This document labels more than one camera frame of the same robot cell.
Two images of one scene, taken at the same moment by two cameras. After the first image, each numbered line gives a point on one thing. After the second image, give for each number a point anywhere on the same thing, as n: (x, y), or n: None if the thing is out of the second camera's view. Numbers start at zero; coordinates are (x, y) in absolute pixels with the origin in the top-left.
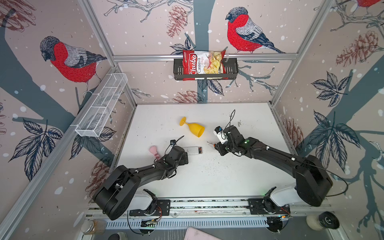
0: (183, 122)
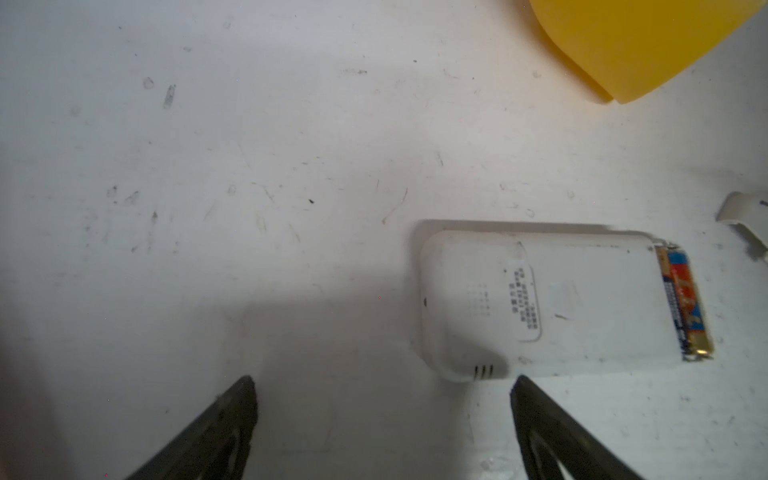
0: (637, 50)
